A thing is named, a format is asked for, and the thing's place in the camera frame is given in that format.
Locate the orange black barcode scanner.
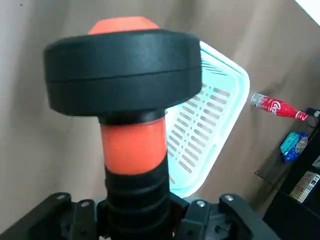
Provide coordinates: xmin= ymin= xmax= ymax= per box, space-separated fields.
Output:
xmin=43 ymin=15 xmax=204 ymax=240

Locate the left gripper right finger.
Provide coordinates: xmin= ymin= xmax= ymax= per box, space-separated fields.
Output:
xmin=174 ymin=192 xmax=282 ymax=240

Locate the black wire rack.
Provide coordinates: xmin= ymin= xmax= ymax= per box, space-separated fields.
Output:
xmin=254 ymin=106 xmax=320 ymax=208

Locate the red cola bottle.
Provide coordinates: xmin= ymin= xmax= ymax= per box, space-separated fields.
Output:
xmin=250 ymin=92 xmax=309 ymax=122

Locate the blue plastic basket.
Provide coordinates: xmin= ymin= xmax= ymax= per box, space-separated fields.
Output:
xmin=163 ymin=40 xmax=251 ymax=199

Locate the teal snack packet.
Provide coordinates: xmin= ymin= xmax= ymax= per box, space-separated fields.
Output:
xmin=279 ymin=131 xmax=309 ymax=153

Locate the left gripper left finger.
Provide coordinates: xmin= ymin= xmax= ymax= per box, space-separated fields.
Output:
xmin=0 ymin=191 xmax=99 ymax=240

